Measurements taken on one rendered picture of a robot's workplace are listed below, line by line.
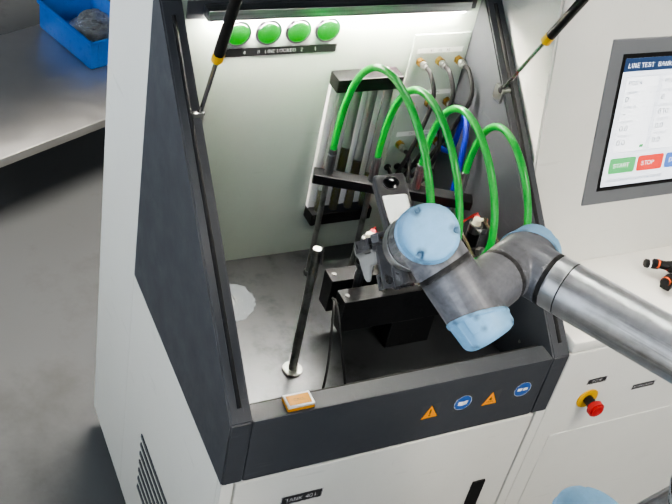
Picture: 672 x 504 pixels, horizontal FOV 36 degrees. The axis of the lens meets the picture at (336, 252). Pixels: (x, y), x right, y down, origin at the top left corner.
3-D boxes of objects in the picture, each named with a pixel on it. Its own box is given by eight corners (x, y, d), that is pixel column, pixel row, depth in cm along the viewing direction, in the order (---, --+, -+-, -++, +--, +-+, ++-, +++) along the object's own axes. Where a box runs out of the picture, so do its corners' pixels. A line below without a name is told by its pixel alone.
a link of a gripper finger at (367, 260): (347, 287, 158) (374, 279, 150) (341, 249, 159) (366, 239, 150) (365, 284, 159) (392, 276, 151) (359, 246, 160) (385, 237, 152)
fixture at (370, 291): (331, 358, 205) (345, 302, 196) (312, 324, 212) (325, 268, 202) (476, 330, 219) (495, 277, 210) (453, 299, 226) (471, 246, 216)
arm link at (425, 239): (426, 280, 123) (387, 221, 124) (410, 286, 134) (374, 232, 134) (479, 245, 124) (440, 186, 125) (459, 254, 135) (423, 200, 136)
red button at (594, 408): (583, 422, 211) (591, 405, 208) (572, 408, 214) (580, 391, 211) (603, 417, 213) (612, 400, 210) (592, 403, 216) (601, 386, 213)
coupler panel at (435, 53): (390, 171, 220) (422, 42, 201) (383, 162, 223) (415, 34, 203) (442, 165, 226) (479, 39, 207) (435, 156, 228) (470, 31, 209)
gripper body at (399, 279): (375, 291, 150) (388, 286, 138) (365, 233, 151) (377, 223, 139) (426, 282, 151) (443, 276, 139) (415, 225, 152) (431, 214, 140)
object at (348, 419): (242, 482, 183) (253, 422, 173) (234, 463, 186) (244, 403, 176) (529, 414, 208) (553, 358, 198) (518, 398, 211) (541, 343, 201)
